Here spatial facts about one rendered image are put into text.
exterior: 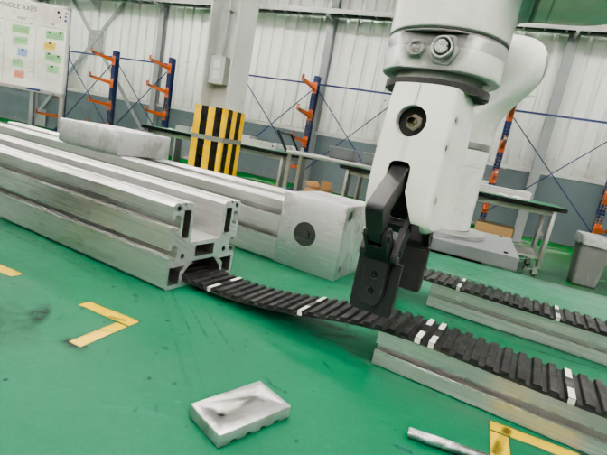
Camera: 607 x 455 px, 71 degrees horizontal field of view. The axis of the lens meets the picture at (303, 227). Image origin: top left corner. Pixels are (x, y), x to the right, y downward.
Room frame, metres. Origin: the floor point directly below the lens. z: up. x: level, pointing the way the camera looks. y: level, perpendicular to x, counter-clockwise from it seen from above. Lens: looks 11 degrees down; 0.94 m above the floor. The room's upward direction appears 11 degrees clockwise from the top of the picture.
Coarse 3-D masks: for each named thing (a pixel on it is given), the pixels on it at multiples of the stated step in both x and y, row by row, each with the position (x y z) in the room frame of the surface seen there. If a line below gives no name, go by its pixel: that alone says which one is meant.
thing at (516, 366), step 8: (504, 352) 0.30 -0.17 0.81; (512, 352) 0.31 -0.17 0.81; (520, 352) 0.31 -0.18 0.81; (504, 360) 0.29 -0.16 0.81; (512, 360) 0.29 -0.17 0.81; (520, 360) 0.29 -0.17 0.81; (528, 360) 0.30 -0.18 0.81; (504, 368) 0.27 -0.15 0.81; (512, 368) 0.28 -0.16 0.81; (520, 368) 0.28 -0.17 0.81; (528, 368) 0.29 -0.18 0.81; (504, 376) 0.27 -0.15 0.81; (512, 376) 0.27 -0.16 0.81; (520, 376) 0.27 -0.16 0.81; (520, 384) 0.26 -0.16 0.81
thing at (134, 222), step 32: (0, 160) 0.51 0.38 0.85; (32, 160) 0.48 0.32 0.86; (64, 160) 0.57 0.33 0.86; (0, 192) 0.51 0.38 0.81; (32, 192) 0.48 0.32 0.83; (64, 192) 0.45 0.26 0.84; (96, 192) 0.43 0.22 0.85; (128, 192) 0.41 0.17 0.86; (160, 192) 0.49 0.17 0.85; (192, 192) 0.47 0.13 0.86; (32, 224) 0.48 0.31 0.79; (64, 224) 0.45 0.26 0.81; (96, 224) 0.44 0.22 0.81; (128, 224) 0.40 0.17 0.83; (160, 224) 0.38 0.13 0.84; (192, 224) 0.40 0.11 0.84; (224, 224) 0.45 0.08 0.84; (96, 256) 0.42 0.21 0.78; (128, 256) 0.40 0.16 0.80; (160, 256) 0.38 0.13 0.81; (192, 256) 0.41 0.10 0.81; (224, 256) 0.47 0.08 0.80
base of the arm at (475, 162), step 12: (468, 156) 0.90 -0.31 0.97; (480, 156) 0.91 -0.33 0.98; (468, 168) 0.90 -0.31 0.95; (480, 168) 0.92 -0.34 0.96; (468, 180) 0.90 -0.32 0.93; (480, 180) 0.92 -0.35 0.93; (468, 192) 0.91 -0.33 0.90; (456, 204) 0.90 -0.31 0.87; (468, 204) 0.91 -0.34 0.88; (456, 216) 0.90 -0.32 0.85; (468, 216) 0.92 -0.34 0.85; (444, 228) 0.90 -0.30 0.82; (456, 228) 0.91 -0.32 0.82; (468, 228) 0.93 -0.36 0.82; (468, 240) 0.88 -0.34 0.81; (480, 240) 0.90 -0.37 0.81
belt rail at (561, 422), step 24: (384, 336) 0.31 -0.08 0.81; (384, 360) 0.31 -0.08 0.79; (408, 360) 0.31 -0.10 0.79; (432, 360) 0.29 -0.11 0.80; (456, 360) 0.29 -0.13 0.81; (432, 384) 0.29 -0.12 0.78; (456, 384) 0.28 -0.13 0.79; (480, 384) 0.28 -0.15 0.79; (504, 384) 0.27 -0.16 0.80; (480, 408) 0.28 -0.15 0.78; (504, 408) 0.27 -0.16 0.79; (528, 408) 0.27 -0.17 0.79; (552, 408) 0.26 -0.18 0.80; (576, 408) 0.25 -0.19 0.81; (552, 432) 0.26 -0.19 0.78; (576, 432) 0.25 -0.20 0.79; (600, 432) 0.25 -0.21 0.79
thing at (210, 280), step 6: (210, 276) 0.42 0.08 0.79; (216, 276) 0.42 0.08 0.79; (222, 276) 0.43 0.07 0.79; (228, 276) 0.43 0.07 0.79; (234, 276) 0.43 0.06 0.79; (192, 282) 0.40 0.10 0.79; (198, 282) 0.40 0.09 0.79; (204, 282) 0.40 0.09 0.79; (210, 282) 0.40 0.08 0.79; (216, 282) 0.41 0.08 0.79
